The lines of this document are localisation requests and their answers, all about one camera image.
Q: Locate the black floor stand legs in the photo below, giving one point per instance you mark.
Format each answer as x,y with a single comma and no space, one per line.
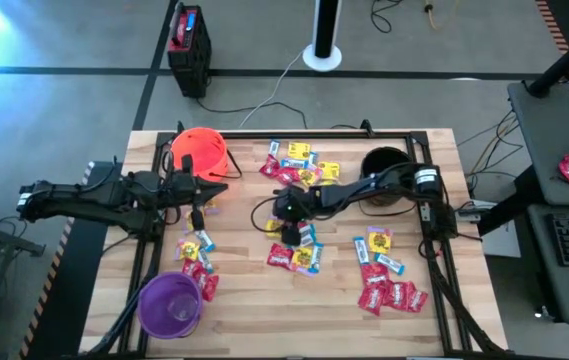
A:
4,240

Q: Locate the white base black pole stand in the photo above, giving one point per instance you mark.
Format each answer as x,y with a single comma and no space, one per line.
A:
326,30

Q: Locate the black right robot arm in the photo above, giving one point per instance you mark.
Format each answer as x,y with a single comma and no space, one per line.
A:
364,190

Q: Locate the orange halloween bucket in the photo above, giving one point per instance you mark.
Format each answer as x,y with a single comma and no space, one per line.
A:
204,150

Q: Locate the purple halloween bucket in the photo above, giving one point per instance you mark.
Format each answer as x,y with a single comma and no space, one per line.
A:
164,310

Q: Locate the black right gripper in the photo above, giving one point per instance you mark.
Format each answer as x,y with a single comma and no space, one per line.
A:
291,204

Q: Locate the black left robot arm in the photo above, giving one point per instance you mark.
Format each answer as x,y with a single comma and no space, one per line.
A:
89,197

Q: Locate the yellow candy pack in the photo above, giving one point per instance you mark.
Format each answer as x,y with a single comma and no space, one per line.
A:
188,221
299,150
329,171
272,227

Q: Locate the grey power strip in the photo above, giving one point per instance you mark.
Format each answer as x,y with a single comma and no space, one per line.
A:
471,210

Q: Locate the black jack-o-lantern bucket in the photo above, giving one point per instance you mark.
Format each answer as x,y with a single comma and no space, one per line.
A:
379,159

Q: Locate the grey side desk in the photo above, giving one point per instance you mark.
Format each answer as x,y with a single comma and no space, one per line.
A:
544,140

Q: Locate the black diagonal pole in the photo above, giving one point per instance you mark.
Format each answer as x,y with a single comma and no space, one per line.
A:
564,62

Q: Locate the black crate with red box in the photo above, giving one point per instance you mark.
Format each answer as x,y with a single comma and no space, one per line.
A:
191,65

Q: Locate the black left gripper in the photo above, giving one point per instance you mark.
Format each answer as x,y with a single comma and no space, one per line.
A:
179,192

